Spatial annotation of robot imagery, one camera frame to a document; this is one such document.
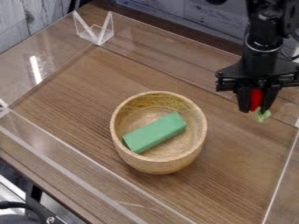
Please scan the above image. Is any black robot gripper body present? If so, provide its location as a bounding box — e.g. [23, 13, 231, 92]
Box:
[215, 57, 299, 92]

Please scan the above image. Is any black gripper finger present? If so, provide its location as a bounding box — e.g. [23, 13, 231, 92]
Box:
[262, 83, 282, 113]
[237, 87, 250, 113]

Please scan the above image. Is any red plush strawberry toy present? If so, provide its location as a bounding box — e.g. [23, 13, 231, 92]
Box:
[249, 87, 274, 123]

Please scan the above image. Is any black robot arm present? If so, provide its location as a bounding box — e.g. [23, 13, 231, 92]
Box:
[217, 0, 299, 113]

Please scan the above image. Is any green rectangular block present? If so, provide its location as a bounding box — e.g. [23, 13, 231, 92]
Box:
[122, 112, 187, 154]

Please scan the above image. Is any wooden bowl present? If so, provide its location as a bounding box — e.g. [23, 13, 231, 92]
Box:
[110, 91, 209, 175]

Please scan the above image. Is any clear acrylic corner bracket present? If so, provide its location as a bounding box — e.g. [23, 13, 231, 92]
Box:
[72, 11, 115, 46]

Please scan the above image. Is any black table leg bracket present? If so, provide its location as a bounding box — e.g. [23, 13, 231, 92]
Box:
[26, 185, 67, 224]

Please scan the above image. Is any black cable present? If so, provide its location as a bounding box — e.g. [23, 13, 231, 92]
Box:
[0, 201, 44, 224]

